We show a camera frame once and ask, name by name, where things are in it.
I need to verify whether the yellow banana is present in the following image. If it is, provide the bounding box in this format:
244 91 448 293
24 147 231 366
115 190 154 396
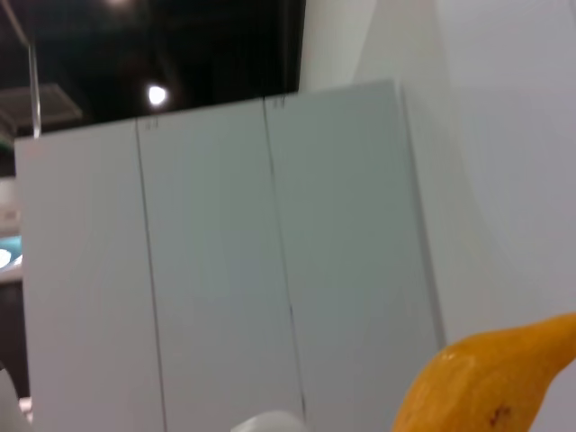
391 312 576 432

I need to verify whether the white partition board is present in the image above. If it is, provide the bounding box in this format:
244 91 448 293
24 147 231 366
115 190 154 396
13 78 447 432

